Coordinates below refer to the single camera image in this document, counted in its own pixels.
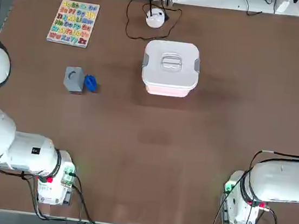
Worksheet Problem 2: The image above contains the blue toy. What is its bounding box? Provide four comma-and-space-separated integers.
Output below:
83, 74, 100, 93

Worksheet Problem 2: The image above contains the grey block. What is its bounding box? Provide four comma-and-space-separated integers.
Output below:
62, 65, 87, 95

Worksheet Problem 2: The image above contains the pink storage bin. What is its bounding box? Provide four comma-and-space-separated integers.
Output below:
143, 74, 197, 101

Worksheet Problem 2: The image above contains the white desk lamp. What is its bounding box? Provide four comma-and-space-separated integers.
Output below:
144, 0, 176, 31

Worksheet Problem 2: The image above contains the alphabet puzzle board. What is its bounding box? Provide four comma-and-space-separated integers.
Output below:
46, 0, 101, 49

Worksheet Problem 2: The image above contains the black lamp cable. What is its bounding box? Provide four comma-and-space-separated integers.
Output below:
123, 0, 184, 46

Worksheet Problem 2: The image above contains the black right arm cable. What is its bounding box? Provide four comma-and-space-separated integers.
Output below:
206, 143, 299, 224

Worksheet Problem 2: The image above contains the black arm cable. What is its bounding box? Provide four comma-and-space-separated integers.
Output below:
0, 0, 125, 224
206, 143, 299, 224

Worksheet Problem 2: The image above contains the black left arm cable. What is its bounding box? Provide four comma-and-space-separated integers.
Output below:
0, 0, 125, 224

